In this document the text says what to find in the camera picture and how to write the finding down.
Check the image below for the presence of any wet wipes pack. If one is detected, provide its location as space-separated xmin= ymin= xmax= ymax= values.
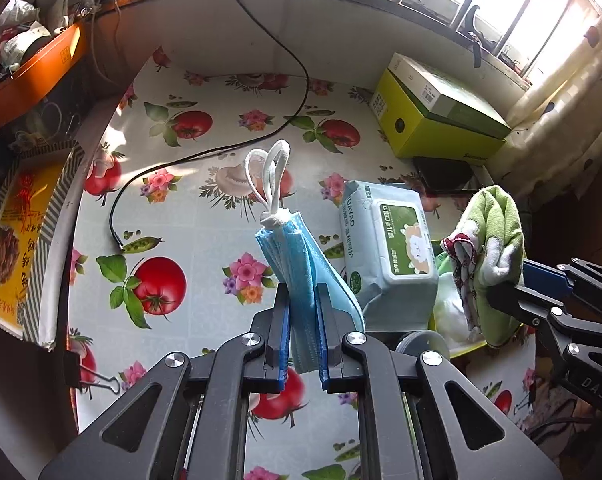
xmin=340 ymin=180 xmax=439 ymax=333

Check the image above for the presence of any fruit print tablecloth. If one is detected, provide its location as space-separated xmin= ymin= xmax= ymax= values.
xmin=56 ymin=45 xmax=537 ymax=480

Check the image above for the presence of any blue face mask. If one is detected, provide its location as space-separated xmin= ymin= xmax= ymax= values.
xmin=244 ymin=140 xmax=367 ymax=376

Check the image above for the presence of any thin black cable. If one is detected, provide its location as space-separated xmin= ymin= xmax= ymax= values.
xmin=109 ymin=0 xmax=311 ymax=253

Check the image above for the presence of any black box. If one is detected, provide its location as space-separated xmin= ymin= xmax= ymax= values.
xmin=413 ymin=156 xmax=477 ymax=195

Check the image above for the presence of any green white flat box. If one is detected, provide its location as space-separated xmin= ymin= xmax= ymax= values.
xmin=387 ymin=52 xmax=513 ymax=140

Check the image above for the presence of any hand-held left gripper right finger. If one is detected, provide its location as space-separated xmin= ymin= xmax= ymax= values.
xmin=315 ymin=282 xmax=564 ymax=480

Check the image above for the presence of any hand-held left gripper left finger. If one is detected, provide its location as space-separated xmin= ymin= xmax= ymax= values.
xmin=38 ymin=282 xmax=292 ymax=480

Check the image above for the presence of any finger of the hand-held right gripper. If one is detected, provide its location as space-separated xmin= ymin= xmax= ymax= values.
xmin=486 ymin=282 xmax=589 ymax=361
xmin=521 ymin=257 xmax=602 ymax=311

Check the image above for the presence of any black binder clip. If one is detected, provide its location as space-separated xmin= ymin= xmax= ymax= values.
xmin=63 ymin=350 xmax=122 ymax=396

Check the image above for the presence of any white tray yellow-green rim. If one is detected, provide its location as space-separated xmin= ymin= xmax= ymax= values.
xmin=428 ymin=250 xmax=537 ymax=361

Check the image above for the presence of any orange tray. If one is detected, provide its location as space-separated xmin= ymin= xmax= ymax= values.
xmin=0 ymin=22 xmax=89 ymax=131

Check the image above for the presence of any beige curtain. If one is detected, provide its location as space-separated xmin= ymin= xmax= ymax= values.
xmin=486 ymin=0 xmax=602 ymax=201

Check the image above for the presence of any green towel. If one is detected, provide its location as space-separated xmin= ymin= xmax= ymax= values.
xmin=448 ymin=185 xmax=527 ymax=348

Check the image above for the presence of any red patterned cloth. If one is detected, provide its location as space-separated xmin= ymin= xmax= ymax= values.
xmin=441 ymin=232 xmax=484 ymax=336

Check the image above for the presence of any yellow-green cardboard box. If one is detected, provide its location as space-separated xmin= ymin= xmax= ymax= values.
xmin=370 ymin=69 xmax=507 ymax=161

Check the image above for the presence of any white plastic bag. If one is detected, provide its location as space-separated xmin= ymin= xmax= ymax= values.
xmin=0 ymin=0 xmax=39 ymax=31

